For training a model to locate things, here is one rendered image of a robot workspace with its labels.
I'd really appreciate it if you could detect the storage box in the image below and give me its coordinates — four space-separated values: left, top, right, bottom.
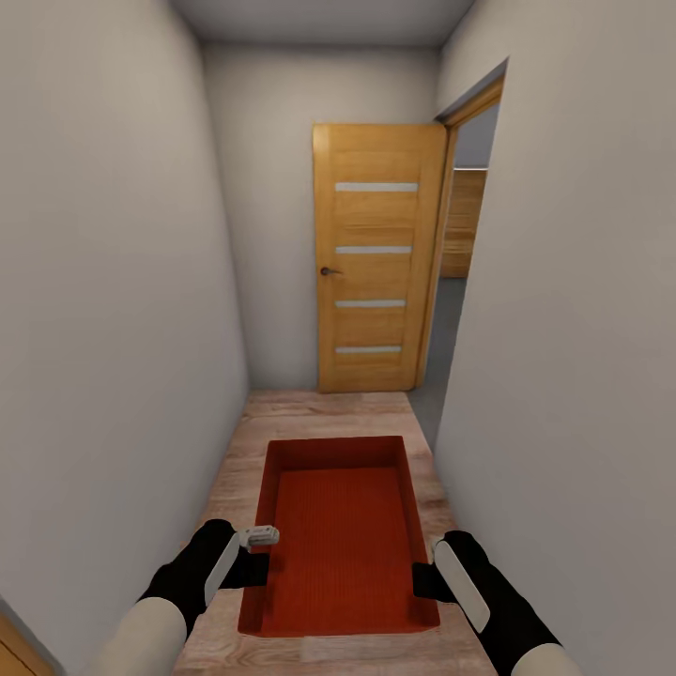
238 436 440 638

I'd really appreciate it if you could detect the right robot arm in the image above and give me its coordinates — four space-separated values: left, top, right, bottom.
412 530 588 676

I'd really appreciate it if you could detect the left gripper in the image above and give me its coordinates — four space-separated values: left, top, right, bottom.
220 546 269 589

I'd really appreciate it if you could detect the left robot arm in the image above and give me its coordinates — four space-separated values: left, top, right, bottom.
63 519 280 676

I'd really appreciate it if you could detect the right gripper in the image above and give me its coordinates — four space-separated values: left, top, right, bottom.
412 563 457 604

